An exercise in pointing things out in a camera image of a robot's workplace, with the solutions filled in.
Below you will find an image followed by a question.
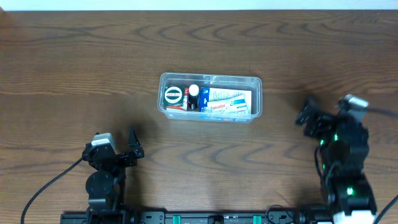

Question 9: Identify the green Zam-Buk ointment box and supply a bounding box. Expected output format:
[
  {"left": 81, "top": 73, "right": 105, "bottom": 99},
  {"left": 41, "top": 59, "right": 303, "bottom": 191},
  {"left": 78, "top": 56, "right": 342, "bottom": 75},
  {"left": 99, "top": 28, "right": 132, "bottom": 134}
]
[{"left": 163, "top": 86, "right": 185, "bottom": 106}]

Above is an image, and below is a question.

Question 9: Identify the white Panadol box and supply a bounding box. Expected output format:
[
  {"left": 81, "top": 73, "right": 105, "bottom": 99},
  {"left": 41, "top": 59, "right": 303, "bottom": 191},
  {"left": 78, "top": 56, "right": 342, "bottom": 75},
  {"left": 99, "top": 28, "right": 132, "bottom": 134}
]
[{"left": 207, "top": 95, "right": 248, "bottom": 114}]

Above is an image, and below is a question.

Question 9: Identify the red medicine box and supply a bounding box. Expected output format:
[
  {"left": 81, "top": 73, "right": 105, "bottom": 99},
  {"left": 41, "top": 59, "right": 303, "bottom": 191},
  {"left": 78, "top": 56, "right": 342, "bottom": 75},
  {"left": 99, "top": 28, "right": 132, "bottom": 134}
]
[{"left": 165, "top": 87, "right": 188, "bottom": 111}]

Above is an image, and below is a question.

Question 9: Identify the dark brown medicine bottle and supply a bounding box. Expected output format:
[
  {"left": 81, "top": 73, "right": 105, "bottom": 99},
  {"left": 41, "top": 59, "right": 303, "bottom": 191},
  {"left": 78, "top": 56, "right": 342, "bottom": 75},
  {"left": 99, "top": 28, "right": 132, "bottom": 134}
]
[{"left": 188, "top": 84, "right": 200, "bottom": 110}]

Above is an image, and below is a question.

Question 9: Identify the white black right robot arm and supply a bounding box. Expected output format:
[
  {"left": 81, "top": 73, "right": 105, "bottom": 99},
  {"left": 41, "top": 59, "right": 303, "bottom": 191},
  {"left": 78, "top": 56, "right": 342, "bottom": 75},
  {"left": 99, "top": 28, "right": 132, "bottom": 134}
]
[{"left": 294, "top": 96, "right": 377, "bottom": 223}]

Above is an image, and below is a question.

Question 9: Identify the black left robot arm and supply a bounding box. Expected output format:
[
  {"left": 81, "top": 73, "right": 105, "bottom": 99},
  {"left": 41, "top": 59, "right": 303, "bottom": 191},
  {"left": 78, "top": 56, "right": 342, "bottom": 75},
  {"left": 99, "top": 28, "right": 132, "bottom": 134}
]
[{"left": 82, "top": 128, "right": 144, "bottom": 224}]

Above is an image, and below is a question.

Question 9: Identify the clear plastic container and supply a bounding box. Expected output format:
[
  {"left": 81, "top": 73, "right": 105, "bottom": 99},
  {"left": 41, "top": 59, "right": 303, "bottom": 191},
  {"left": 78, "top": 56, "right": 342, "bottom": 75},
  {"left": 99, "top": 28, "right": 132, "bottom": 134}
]
[{"left": 157, "top": 72, "right": 262, "bottom": 123}]

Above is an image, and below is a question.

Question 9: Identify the black mounting rail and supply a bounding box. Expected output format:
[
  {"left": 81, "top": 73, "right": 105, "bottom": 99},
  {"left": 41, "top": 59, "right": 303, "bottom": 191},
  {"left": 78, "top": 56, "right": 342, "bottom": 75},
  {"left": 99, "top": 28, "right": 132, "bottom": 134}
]
[{"left": 60, "top": 209, "right": 306, "bottom": 224}]

